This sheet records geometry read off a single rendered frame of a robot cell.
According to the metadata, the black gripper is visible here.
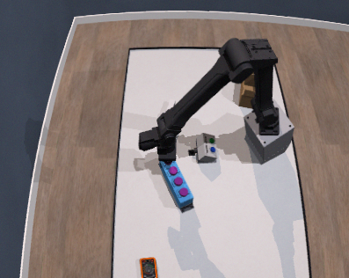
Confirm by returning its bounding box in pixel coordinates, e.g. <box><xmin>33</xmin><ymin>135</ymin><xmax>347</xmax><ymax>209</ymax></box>
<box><xmin>158</xmin><ymin>136</ymin><xmax>176</xmax><ymax>164</ymax></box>

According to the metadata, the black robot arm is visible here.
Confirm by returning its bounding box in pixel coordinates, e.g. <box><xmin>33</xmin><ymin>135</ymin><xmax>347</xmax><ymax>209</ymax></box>
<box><xmin>138</xmin><ymin>38</ymin><xmax>280</xmax><ymax>155</ymax></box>

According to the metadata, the small brown cardboard box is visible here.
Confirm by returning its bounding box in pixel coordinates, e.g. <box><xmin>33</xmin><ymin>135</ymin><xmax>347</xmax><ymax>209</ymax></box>
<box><xmin>239</xmin><ymin>72</ymin><xmax>255</xmax><ymax>109</ymax></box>

